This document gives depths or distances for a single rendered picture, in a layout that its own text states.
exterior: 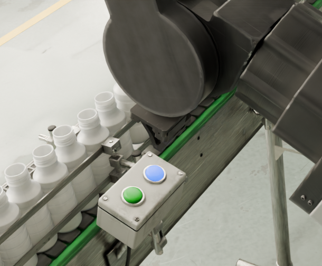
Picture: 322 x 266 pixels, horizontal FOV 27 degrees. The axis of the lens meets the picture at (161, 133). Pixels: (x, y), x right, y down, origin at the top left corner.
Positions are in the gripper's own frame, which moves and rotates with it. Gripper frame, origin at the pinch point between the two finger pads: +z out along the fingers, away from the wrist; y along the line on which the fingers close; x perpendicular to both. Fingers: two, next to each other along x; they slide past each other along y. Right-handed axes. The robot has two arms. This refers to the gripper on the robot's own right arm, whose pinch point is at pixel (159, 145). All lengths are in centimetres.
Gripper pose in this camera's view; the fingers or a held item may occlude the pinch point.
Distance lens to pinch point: 103.4
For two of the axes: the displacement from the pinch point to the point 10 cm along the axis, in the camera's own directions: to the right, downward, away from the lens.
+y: -5.7, 5.4, -6.2
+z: -1.2, 6.9, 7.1
